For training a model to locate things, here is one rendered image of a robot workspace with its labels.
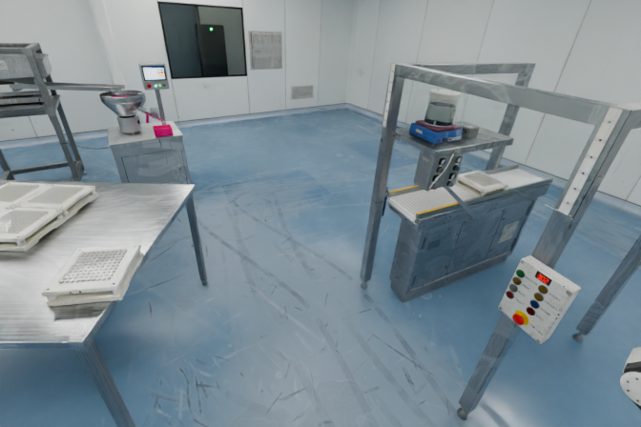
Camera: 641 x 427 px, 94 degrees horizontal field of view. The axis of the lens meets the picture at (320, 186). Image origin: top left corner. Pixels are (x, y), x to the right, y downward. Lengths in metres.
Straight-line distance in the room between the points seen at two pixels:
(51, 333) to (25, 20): 5.05
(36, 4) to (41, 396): 4.86
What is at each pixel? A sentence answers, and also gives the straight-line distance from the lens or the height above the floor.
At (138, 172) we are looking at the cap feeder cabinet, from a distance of 3.44.
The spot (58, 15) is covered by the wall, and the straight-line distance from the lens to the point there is 5.99.
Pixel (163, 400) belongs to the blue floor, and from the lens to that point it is 2.13.
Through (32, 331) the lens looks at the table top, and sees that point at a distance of 1.47.
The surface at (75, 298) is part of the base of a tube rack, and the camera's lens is 1.47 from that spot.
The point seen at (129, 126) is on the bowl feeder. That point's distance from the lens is 3.53.
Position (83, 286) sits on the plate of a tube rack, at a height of 0.92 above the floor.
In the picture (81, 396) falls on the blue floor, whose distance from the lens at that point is 2.33.
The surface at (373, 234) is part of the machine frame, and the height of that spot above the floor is 0.53.
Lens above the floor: 1.80
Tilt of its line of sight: 28 degrees down
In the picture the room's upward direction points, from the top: 3 degrees clockwise
